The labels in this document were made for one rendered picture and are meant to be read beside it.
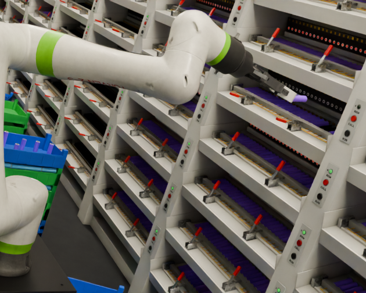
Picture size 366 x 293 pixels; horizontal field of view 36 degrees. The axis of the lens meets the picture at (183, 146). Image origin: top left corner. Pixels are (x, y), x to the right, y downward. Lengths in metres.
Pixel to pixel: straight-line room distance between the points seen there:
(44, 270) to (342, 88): 0.98
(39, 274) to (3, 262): 0.12
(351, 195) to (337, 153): 0.12
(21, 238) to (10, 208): 0.15
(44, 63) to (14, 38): 0.09
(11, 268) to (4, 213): 0.23
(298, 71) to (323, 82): 0.12
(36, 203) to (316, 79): 0.87
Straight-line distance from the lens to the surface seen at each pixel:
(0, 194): 1.39
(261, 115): 1.86
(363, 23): 1.66
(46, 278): 1.62
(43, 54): 1.43
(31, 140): 2.48
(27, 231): 1.54
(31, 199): 1.49
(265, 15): 2.12
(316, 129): 1.73
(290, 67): 1.81
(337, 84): 1.65
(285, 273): 1.69
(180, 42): 1.33
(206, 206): 2.01
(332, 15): 1.75
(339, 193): 1.58
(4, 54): 1.36
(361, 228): 1.60
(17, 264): 1.59
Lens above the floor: 1.16
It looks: 13 degrees down
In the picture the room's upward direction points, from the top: 20 degrees clockwise
